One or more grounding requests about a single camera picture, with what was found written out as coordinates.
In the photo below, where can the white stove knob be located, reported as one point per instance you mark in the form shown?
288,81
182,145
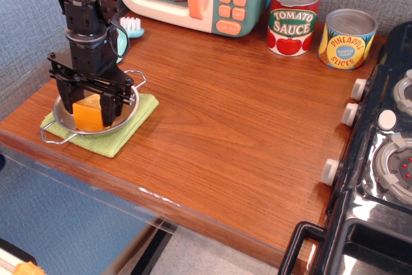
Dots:
329,171
349,114
358,89

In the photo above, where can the grey stove burner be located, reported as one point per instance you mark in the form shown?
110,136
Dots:
399,93
392,166

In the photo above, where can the white stove knob front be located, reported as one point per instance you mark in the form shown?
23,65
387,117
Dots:
329,171

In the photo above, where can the grey rear stove burner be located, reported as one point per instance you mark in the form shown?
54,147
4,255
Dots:
399,93

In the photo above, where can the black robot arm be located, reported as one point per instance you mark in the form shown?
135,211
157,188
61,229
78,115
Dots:
91,22

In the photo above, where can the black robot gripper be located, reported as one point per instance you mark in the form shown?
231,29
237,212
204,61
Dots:
93,68

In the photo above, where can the black toy stove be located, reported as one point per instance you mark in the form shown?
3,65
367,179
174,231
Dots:
368,229

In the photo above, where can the pineapple slices tin can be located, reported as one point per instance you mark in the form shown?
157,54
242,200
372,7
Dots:
347,38

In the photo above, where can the teal toy dish brush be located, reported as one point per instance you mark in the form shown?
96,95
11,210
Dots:
133,30

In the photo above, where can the white round stove button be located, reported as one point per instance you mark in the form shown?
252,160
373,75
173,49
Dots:
386,120

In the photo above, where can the tomato sauce tin can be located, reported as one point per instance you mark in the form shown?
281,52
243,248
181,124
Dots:
291,25

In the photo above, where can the orange object bottom left corner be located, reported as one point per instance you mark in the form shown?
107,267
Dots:
28,268

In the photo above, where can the black oven door handle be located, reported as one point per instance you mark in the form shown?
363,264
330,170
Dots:
303,231

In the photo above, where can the green folded cloth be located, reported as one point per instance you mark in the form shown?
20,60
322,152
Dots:
110,144

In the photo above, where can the grey front stove burner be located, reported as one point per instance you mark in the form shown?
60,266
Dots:
392,166

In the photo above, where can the stainless steel two-handled bowl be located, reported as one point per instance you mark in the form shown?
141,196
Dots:
65,119

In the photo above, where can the orange pumpkin wedge toy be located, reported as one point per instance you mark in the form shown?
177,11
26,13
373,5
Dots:
87,114

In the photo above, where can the white stove knob middle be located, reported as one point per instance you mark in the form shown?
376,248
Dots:
349,114

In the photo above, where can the white stove knob rear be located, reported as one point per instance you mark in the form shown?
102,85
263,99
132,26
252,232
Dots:
358,89

